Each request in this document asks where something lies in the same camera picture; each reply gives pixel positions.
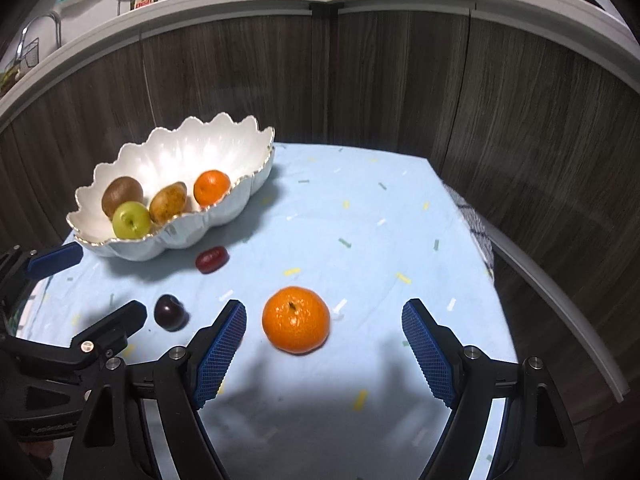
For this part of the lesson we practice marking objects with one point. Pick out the light blue tablecloth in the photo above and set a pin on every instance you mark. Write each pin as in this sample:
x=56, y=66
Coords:
x=375, y=260

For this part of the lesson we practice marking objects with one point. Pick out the grey wood cabinet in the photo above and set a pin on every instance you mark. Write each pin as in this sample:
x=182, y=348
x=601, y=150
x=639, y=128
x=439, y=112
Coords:
x=400, y=85

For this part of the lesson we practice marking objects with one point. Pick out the black white checked cloth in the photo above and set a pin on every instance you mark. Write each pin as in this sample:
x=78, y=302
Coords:
x=475, y=232

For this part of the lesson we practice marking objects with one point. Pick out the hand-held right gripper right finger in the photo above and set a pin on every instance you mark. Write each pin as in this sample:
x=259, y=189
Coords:
x=430, y=355

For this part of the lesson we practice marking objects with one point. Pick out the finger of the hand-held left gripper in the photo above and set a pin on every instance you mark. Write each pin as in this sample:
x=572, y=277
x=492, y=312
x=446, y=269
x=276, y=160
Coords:
x=55, y=260
x=112, y=330

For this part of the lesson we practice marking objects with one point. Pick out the dark plum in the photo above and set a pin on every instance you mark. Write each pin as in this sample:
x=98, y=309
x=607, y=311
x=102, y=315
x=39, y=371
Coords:
x=170, y=312

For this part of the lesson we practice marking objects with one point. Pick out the orange mandarin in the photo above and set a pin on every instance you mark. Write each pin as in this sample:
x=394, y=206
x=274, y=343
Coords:
x=211, y=187
x=296, y=319

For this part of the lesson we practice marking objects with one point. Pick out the white plastic strip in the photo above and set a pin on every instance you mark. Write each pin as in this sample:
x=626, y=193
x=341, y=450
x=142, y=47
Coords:
x=560, y=310

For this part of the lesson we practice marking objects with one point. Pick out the green apple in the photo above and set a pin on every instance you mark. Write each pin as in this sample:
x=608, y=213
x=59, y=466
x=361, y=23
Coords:
x=131, y=221

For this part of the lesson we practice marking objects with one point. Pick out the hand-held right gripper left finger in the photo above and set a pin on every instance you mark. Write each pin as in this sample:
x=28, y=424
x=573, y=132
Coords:
x=222, y=355

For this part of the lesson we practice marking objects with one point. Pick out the metal faucet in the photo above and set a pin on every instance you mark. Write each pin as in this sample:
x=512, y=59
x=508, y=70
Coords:
x=42, y=22

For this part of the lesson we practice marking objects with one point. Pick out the white scalloped bowl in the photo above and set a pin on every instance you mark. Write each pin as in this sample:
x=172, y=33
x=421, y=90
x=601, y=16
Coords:
x=200, y=145

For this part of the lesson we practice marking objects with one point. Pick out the brown kiwi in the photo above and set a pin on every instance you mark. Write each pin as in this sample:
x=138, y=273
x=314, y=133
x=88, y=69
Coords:
x=122, y=195

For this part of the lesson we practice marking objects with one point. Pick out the yellow-brown fruit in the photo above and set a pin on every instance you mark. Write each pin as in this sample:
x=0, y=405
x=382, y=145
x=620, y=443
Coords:
x=169, y=202

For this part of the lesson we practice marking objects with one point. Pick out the red jujube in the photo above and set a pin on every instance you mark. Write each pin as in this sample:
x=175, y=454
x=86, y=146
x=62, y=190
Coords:
x=212, y=260

